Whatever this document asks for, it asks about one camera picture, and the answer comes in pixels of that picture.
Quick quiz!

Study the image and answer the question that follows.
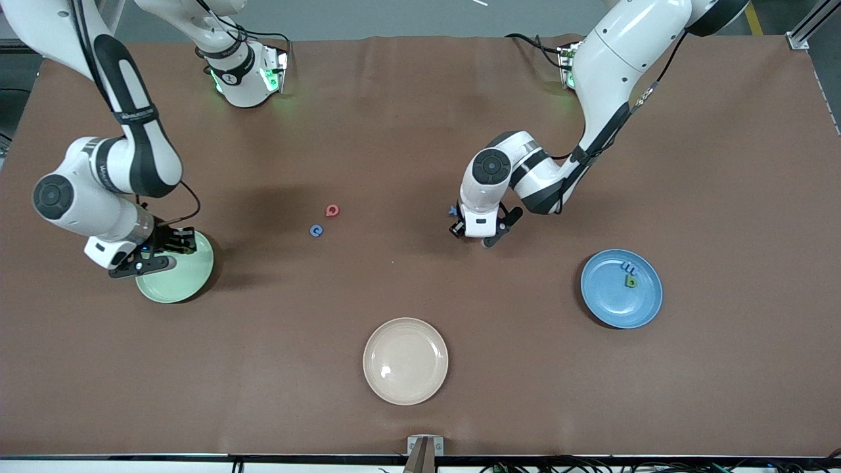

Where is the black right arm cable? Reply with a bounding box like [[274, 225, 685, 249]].
[[135, 181, 201, 227]]

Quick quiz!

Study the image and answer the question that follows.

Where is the black left base cable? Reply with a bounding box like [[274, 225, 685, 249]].
[[505, 32, 567, 72]]

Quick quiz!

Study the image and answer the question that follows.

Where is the black base cable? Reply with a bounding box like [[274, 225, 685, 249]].
[[505, 32, 567, 72], [197, 0, 291, 41]]

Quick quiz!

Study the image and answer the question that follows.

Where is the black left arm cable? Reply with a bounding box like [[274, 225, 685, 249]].
[[552, 30, 689, 162]]

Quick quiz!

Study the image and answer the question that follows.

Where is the silver base connector plate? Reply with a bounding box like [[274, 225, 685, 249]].
[[261, 43, 290, 94], [557, 41, 580, 90]]

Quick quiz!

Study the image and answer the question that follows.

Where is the silver right base connector plate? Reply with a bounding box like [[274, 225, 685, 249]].
[[261, 43, 290, 94]]

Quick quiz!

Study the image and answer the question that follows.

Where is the light green plate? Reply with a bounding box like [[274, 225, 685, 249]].
[[136, 230, 216, 304]]

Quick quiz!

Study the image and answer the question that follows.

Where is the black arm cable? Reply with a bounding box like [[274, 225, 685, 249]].
[[552, 30, 689, 162], [135, 181, 201, 227]]

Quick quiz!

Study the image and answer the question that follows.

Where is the blue plate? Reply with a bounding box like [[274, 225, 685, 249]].
[[580, 248, 663, 329]]

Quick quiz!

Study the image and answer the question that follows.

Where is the beige plate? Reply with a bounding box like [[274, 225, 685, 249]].
[[363, 317, 449, 406]]

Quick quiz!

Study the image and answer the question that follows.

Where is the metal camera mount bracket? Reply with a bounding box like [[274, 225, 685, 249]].
[[406, 435, 445, 473]]

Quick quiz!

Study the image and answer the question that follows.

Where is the brown table cover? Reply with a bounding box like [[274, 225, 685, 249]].
[[0, 34, 841, 459]]

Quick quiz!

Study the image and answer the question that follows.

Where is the aluminium frame profile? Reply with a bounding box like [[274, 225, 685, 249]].
[[786, 0, 841, 51]]

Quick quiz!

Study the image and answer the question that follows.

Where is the black right base cable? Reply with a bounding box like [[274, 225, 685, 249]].
[[197, 0, 291, 41]]

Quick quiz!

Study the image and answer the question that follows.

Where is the silver left base connector plate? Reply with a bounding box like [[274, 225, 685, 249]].
[[557, 41, 580, 90]]

